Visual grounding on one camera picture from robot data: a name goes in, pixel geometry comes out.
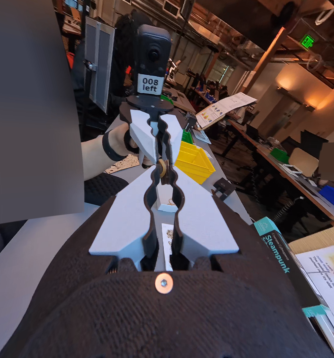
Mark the green exit sign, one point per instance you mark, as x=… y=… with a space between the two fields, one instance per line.
x=308 y=42

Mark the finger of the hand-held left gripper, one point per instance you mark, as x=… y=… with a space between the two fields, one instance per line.
x=174 y=137
x=141 y=128

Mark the printed instruction sheet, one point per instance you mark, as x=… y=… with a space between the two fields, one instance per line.
x=225 y=107

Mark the small white box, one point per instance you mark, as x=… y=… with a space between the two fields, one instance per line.
x=165 y=201

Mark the tan chair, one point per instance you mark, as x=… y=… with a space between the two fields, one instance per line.
x=303 y=160

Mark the plywood sheet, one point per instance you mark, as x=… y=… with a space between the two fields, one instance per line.
x=317 y=237

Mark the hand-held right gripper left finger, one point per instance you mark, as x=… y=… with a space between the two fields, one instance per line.
x=119 y=223

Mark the perforated metal panel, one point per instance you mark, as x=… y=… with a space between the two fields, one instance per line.
x=98 y=64

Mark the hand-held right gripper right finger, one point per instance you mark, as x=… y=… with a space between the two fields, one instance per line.
x=203 y=223

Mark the yellow rubber band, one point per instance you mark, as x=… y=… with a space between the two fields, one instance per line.
x=162 y=167

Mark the black wrist rest pad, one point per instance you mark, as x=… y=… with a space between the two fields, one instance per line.
x=102 y=188

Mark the blue plastic bin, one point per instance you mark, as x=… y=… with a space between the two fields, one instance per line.
x=333 y=195

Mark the parts picture booklet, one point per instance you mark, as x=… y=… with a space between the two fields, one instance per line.
x=167 y=240

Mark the person's left hand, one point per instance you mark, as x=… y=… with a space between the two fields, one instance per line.
x=118 y=142

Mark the grey desk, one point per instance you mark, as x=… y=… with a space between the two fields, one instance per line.
x=49 y=240

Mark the laser-cut wooden sheet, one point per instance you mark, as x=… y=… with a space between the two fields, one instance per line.
x=122 y=163

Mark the green plastic bin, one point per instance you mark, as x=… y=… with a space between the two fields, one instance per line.
x=280 y=155
x=187 y=137

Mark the white tablet device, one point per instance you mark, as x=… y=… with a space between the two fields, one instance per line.
x=291 y=168

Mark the black puzzle box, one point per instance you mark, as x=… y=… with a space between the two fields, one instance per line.
x=284 y=260

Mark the person's left forearm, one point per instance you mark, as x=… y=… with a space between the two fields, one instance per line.
x=94 y=159

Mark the printed instruction page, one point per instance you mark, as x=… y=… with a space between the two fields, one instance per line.
x=326 y=279

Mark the yellow plastic bin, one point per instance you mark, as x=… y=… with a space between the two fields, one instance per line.
x=193 y=165

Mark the long wooden workbench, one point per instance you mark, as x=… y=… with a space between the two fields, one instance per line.
x=309 y=190

